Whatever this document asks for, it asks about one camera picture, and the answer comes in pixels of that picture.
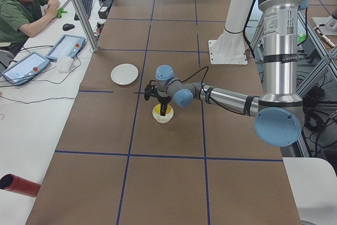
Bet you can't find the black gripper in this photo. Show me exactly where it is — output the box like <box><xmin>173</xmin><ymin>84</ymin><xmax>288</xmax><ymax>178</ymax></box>
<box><xmin>157</xmin><ymin>96</ymin><xmax>171</xmax><ymax>116</ymax></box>

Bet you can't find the yellow plastic lemon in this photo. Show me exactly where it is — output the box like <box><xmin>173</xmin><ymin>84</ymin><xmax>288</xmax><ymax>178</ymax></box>
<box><xmin>155</xmin><ymin>106</ymin><xmax>161</xmax><ymax>113</ymax></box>

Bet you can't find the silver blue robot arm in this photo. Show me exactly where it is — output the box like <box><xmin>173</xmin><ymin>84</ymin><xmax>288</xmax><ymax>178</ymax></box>
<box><xmin>144</xmin><ymin>0</ymin><xmax>309</xmax><ymax>147</ymax></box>

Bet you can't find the white bowl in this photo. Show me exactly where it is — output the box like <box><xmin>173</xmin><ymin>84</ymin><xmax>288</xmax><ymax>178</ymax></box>
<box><xmin>152</xmin><ymin>103</ymin><xmax>174</xmax><ymax>124</ymax></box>

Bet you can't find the white round plate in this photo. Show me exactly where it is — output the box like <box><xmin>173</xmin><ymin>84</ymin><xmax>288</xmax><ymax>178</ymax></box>
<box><xmin>111</xmin><ymin>63</ymin><xmax>138</xmax><ymax>85</ymax></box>

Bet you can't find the white tissue pack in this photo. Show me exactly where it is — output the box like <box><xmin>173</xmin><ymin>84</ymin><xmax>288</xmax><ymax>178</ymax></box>
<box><xmin>56</xmin><ymin>56</ymin><xmax>73</xmax><ymax>73</ymax></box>

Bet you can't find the black box device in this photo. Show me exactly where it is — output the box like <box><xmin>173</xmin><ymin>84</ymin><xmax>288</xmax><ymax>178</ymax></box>
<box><xmin>98</xmin><ymin>0</ymin><xmax>113</xmax><ymax>19</ymax></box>

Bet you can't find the teach pendant tablet far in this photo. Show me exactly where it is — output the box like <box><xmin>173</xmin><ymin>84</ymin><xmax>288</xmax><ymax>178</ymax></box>
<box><xmin>45</xmin><ymin>34</ymin><xmax>86</xmax><ymax>61</ymax></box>

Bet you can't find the teach pendant tablet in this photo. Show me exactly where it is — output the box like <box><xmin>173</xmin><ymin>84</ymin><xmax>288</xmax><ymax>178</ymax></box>
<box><xmin>1</xmin><ymin>52</ymin><xmax>50</xmax><ymax>85</ymax></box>
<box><xmin>45</xmin><ymin>34</ymin><xmax>86</xmax><ymax>61</ymax></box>

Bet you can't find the blue tape line crosswise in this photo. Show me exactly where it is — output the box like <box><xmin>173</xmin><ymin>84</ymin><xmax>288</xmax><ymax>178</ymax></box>
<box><xmin>55</xmin><ymin>150</ymin><xmax>283</xmax><ymax>162</ymax></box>

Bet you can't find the blue tape line lengthwise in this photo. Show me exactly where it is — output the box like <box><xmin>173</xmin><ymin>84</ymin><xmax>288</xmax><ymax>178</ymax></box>
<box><xmin>116</xmin><ymin>0</ymin><xmax>156</xmax><ymax>225</ymax></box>

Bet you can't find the black computer mouse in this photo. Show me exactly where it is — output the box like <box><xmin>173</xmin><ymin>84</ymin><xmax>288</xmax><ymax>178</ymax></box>
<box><xmin>62</xmin><ymin>23</ymin><xmax>75</xmax><ymax>31</ymax></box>

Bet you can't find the black keyboard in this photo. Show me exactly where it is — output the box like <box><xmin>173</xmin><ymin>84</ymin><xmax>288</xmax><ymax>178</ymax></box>
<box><xmin>81</xmin><ymin>0</ymin><xmax>93</xmax><ymax>19</ymax></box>

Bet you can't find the teach pendant tablet near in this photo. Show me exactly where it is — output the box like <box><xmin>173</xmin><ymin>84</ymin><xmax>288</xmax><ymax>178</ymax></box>
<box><xmin>1</xmin><ymin>52</ymin><xmax>50</xmax><ymax>85</ymax></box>

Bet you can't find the man in green shirt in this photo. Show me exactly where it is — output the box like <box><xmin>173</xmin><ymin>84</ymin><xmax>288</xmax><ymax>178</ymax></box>
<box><xmin>1</xmin><ymin>0</ymin><xmax>60</xmax><ymax>55</ymax></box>

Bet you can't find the red cylinder tube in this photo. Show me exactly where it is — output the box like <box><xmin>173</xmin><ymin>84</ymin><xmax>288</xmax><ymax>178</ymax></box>
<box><xmin>1</xmin><ymin>174</ymin><xmax>41</xmax><ymax>197</ymax></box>

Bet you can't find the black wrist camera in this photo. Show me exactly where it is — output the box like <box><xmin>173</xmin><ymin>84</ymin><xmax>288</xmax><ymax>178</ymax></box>
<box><xmin>144</xmin><ymin>80</ymin><xmax>157</xmax><ymax>101</ymax></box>

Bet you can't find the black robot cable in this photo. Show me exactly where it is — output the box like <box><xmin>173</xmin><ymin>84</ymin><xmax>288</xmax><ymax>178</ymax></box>
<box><xmin>181</xmin><ymin>66</ymin><xmax>210</xmax><ymax>83</ymax></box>

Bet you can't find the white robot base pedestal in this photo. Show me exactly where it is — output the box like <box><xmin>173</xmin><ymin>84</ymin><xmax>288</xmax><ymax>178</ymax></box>
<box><xmin>209</xmin><ymin>0</ymin><xmax>255</xmax><ymax>65</ymax></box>

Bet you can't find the aluminium frame post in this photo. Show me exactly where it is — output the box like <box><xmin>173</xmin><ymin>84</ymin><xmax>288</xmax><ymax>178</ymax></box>
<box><xmin>71</xmin><ymin>0</ymin><xmax>98</xmax><ymax>52</ymax></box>

